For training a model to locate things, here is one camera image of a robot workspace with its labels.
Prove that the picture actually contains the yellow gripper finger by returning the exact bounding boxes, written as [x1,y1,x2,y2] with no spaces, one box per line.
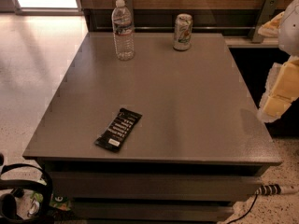
[258,12,284,37]
[257,56,299,123]

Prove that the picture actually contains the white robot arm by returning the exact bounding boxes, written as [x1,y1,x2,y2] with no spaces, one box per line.
[257,0,299,123]

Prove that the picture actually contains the black rxbar chocolate bar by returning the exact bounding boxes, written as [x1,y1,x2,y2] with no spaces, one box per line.
[94,108,142,152]

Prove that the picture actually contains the clear plastic water bottle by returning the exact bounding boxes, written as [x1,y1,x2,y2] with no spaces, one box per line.
[111,0,135,61]

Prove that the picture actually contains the lower grey drawer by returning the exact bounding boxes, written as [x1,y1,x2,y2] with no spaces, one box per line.
[72,203,234,222]

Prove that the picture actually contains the grey drawer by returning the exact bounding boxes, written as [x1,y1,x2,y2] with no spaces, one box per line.
[72,203,234,222]
[50,172,262,202]

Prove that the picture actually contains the upper grey drawer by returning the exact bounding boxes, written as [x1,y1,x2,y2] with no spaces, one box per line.
[50,172,262,202]

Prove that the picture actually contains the green snack bag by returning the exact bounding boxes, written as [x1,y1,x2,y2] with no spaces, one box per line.
[31,192,71,213]

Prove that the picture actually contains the black headphones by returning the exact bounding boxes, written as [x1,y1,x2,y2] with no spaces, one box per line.
[0,163,54,224]

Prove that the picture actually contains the right metal wall bracket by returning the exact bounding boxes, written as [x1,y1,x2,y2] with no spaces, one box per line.
[249,0,279,43]

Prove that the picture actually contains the striped black white handle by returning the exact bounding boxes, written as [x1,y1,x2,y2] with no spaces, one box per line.
[254,184,299,196]

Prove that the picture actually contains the black cable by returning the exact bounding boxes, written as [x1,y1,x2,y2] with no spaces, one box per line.
[225,193,260,224]

